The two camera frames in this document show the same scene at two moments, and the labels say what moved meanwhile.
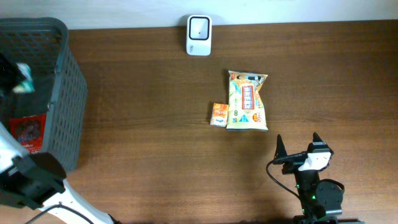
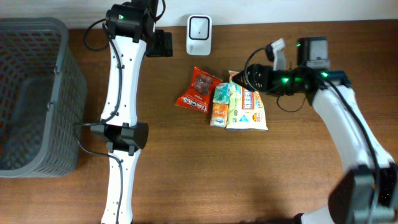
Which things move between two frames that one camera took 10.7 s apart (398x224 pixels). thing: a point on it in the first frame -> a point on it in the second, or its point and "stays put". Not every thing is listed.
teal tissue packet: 28,86 -> 222,93
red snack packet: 28,130 -> 198,96
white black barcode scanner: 199,35 stays put
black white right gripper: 296,157 -> 252,78
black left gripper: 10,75 -> 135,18
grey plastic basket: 60,88 stays put
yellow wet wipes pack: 246,111 stays put
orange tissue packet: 219,115 stays put
